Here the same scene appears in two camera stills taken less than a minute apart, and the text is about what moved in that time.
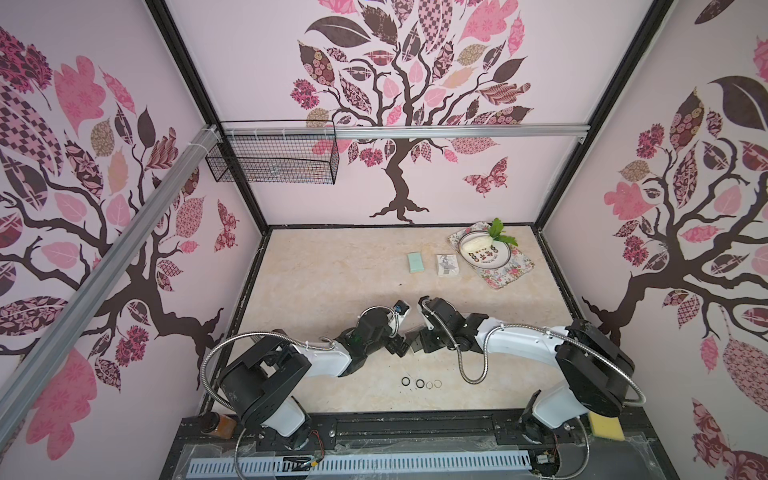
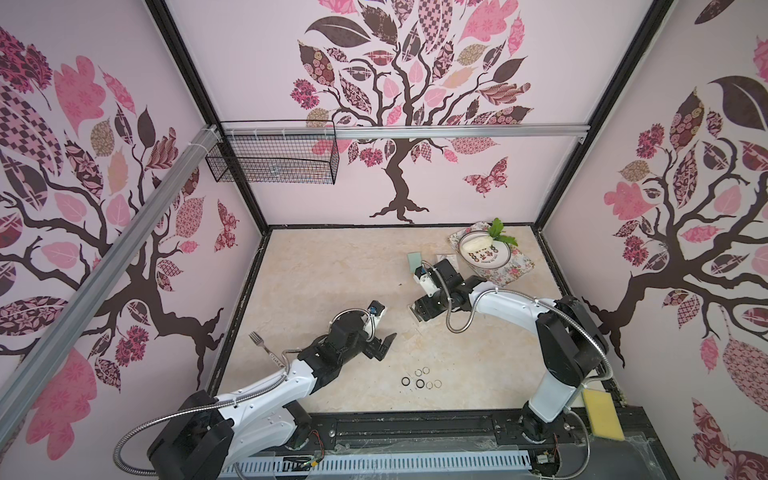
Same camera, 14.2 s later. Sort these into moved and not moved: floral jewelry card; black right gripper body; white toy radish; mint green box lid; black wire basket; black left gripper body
Moved: black left gripper body; black right gripper body
Not moved: floral jewelry card; mint green box lid; white toy radish; black wire basket
